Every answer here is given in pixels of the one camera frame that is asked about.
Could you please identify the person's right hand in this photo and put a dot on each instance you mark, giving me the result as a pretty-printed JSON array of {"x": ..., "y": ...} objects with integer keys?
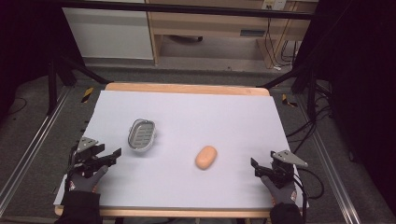
[{"x": 280, "y": 191}]

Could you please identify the wooden desk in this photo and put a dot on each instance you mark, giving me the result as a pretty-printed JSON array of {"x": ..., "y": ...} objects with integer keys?
[{"x": 214, "y": 25}]

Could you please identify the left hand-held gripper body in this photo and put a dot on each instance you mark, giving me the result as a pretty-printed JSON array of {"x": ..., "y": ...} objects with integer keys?
[{"x": 86, "y": 154}]

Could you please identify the white table mat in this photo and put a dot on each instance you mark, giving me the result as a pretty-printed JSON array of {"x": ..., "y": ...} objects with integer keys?
[{"x": 186, "y": 130}]

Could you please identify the person's left hand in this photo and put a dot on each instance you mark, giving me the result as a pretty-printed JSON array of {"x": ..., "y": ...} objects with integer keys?
[{"x": 83, "y": 181}]

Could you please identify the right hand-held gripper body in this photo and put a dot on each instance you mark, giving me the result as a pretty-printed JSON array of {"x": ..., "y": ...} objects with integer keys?
[{"x": 284, "y": 165}]

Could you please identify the grey soap dish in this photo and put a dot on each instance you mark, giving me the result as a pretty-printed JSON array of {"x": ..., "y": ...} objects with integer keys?
[{"x": 142, "y": 135}]

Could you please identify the aluminium floor rail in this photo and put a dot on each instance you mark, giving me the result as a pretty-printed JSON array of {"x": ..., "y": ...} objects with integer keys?
[
  {"x": 333, "y": 174},
  {"x": 28, "y": 146}
]

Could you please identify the white cabinet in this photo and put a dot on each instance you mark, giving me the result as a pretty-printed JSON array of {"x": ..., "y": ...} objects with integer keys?
[{"x": 109, "y": 34}]

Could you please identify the wooden table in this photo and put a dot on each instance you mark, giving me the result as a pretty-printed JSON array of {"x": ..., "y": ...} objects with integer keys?
[{"x": 186, "y": 89}]

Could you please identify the black metal frame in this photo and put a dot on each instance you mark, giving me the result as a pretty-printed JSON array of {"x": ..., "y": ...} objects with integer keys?
[{"x": 186, "y": 8}]

